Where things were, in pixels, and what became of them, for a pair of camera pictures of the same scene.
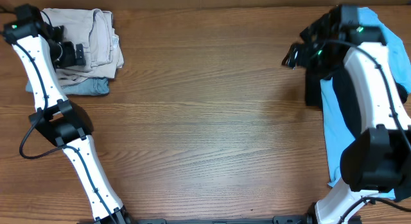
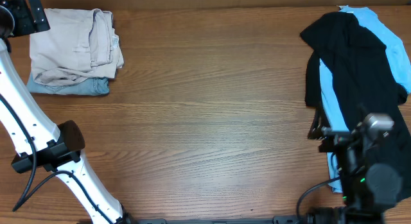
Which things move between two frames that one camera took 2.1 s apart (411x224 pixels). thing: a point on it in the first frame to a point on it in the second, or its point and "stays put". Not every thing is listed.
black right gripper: [302, 50] to [336, 134]
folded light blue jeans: [94, 86] stays put
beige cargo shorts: [93, 27] stays put
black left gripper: [71, 54] to [24, 17]
